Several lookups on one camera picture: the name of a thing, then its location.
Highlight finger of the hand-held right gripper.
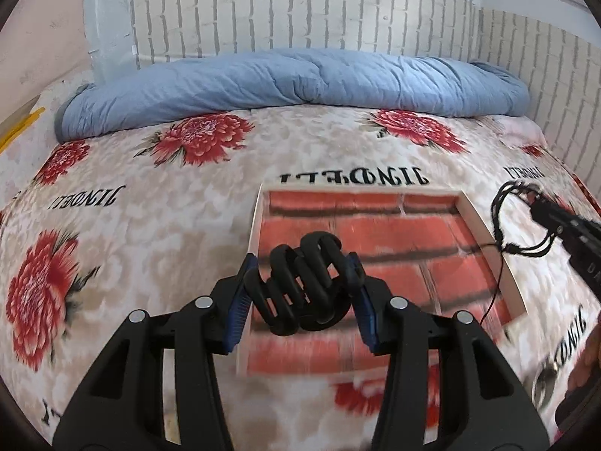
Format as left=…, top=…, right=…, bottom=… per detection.
left=530, top=196, right=601, bottom=246

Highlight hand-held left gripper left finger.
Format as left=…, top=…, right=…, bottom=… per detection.
left=53, top=253, right=259, bottom=451

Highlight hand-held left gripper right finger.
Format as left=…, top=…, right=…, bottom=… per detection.
left=346, top=251, right=550, bottom=451

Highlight black braided cord necklace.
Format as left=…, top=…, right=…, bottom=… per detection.
left=483, top=179, right=557, bottom=325

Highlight black hair claw clip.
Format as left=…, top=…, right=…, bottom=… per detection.
left=244, top=231, right=364, bottom=336

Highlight brick-print cardboard box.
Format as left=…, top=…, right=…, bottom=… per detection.
left=235, top=183, right=527, bottom=379

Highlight person's right hand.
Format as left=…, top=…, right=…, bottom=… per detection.
left=570, top=322, right=601, bottom=388

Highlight pink pillow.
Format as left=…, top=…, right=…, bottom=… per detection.
left=498, top=115, right=548, bottom=146

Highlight silver metal object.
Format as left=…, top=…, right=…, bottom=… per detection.
left=533, top=352, right=566, bottom=409

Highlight floral printed blanket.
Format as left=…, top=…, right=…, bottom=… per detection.
left=0, top=70, right=601, bottom=451

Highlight blue quilt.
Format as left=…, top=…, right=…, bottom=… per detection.
left=54, top=48, right=530, bottom=142

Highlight yellow strip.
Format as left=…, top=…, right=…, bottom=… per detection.
left=0, top=107, right=47, bottom=153

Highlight clear plastic sheet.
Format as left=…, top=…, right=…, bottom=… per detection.
left=81, top=0, right=142, bottom=86

